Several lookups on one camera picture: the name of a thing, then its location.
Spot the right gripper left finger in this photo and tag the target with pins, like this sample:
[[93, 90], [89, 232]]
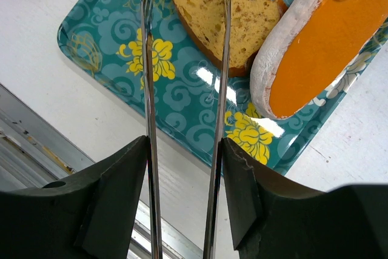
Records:
[[89, 214]]

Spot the white-edged fake bread slice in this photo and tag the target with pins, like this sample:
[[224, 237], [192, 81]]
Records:
[[309, 47]]

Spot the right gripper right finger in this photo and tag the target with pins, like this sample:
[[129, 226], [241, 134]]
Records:
[[272, 216]]

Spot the aluminium frame rail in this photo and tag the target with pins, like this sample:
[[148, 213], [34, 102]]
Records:
[[34, 154]]

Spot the metal tongs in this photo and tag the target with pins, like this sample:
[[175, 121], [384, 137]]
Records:
[[146, 10]]

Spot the brown baguette slice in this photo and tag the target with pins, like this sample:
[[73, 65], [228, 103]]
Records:
[[252, 21]]

